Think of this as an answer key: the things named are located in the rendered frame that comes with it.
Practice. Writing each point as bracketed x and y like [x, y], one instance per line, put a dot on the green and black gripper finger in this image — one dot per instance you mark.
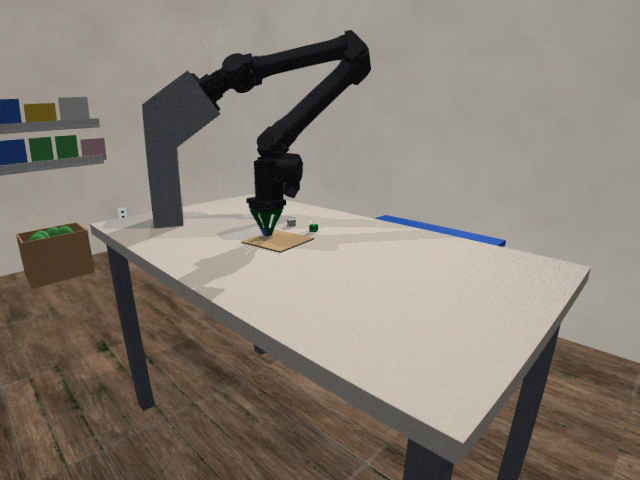
[255, 214]
[264, 219]

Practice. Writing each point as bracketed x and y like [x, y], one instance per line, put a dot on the tan flat mat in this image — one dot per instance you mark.
[279, 241]

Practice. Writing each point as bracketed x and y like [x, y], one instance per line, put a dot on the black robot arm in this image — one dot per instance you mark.
[238, 70]

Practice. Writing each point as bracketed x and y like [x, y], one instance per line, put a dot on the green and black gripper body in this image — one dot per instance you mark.
[264, 197]

